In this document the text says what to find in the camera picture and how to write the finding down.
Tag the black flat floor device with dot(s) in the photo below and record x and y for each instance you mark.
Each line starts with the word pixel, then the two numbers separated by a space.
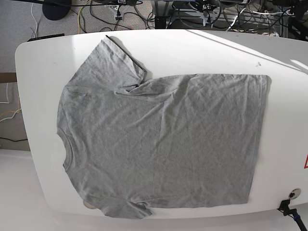
pixel 46 37

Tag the dark round stand base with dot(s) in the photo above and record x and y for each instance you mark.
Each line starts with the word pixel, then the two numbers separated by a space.
pixel 56 9

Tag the round table grommet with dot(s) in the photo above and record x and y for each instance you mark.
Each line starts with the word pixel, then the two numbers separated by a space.
pixel 87 205
pixel 294 194

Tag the black clamp with cable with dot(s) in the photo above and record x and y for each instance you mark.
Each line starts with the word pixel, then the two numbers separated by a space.
pixel 284 208

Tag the grey T-shirt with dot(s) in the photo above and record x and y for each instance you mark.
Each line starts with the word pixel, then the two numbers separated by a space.
pixel 184 141

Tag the red warning sticker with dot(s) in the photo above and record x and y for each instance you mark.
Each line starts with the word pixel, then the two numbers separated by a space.
pixel 306 163

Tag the round table grommet right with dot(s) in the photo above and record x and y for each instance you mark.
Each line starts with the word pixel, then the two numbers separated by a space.
pixel 294 194

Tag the round table grommet left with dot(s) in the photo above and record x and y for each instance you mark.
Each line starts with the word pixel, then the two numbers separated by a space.
pixel 87 205

